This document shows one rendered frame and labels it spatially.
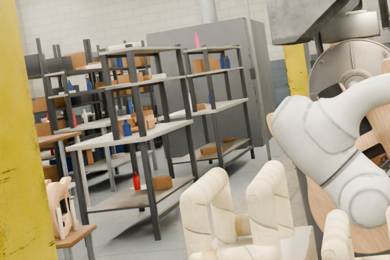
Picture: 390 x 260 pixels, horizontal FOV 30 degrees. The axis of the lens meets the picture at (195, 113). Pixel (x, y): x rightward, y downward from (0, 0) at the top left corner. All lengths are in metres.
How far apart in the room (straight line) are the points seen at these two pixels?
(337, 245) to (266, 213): 0.09
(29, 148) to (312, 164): 0.91
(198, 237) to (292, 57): 8.29
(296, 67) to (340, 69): 7.23
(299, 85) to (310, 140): 7.79
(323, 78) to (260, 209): 1.08
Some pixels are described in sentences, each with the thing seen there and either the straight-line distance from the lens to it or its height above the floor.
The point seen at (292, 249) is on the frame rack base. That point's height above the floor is 1.10.
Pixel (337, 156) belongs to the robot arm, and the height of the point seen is 1.16.
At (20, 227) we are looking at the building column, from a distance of 1.94.
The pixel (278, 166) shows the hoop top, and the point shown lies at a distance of 1.00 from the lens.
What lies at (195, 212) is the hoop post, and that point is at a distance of 0.88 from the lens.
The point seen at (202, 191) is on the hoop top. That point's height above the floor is 1.21.
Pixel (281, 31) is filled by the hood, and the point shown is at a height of 1.41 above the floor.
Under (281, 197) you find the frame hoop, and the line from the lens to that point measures 1.03.
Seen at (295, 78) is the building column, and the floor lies 1.12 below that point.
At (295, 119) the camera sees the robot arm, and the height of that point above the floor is 1.24.
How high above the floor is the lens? 1.35
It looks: 3 degrees down
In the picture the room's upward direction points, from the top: 9 degrees counter-clockwise
